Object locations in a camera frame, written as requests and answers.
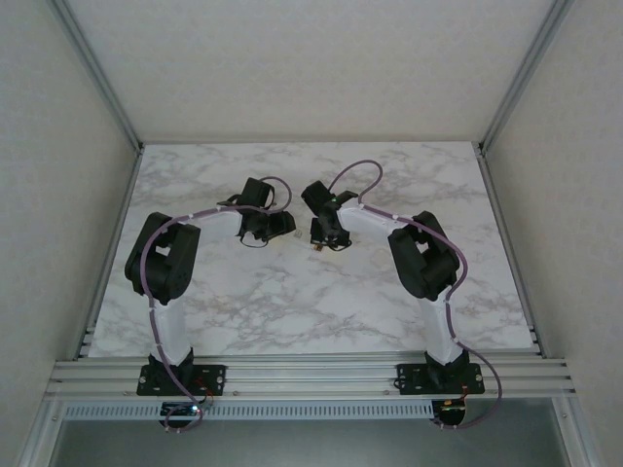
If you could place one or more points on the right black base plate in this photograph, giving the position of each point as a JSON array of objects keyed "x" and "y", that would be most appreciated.
[{"x": 409, "y": 377}]

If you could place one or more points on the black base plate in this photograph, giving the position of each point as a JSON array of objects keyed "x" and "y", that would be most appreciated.
[
  {"x": 409, "y": 377},
  {"x": 214, "y": 377}
]

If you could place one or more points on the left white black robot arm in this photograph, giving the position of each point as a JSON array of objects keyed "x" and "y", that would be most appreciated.
[{"x": 172, "y": 335}]

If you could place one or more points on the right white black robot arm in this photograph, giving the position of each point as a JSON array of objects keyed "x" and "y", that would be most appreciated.
[{"x": 440, "y": 331}]

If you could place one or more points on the aluminium lower frame bar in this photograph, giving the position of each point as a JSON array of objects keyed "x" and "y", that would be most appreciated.
[
  {"x": 579, "y": 433},
  {"x": 41, "y": 433}
]

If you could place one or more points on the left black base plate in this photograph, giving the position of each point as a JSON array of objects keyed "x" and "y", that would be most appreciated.
[{"x": 214, "y": 377}]

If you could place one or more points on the aluminium frame post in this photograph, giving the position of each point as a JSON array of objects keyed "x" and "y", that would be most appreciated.
[
  {"x": 525, "y": 78},
  {"x": 97, "y": 78}
]

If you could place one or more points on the right controller board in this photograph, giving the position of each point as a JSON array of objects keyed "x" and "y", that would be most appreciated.
[{"x": 450, "y": 408}]

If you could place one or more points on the left controller board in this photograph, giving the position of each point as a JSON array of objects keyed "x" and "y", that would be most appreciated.
[{"x": 182, "y": 409}]

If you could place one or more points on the aluminium mounting rail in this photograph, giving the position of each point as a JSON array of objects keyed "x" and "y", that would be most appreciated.
[{"x": 311, "y": 377}]

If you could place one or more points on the controller board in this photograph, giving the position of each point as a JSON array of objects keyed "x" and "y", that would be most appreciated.
[
  {"x": 450, "y": 408},
  {"x": 182, "y": 409}
]

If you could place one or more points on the aluminium side rail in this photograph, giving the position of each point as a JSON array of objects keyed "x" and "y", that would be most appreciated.
[
  {"x": 114, "y": 243},
  {"x": 508, "y": 243}
]

